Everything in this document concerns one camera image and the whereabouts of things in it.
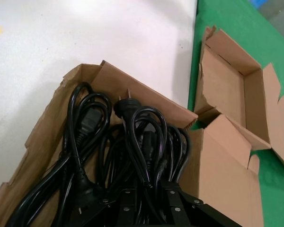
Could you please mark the open brown cardboard box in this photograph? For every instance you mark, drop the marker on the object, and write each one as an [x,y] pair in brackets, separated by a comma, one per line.
[222,89]
[215,177]

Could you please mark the green table cloth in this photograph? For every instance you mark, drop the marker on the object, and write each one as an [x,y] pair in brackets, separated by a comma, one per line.
[227,14]

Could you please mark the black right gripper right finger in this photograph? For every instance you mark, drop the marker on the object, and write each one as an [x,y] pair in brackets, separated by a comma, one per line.
[180,212]

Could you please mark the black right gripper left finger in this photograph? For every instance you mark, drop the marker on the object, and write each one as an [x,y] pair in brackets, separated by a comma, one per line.
[123,208]

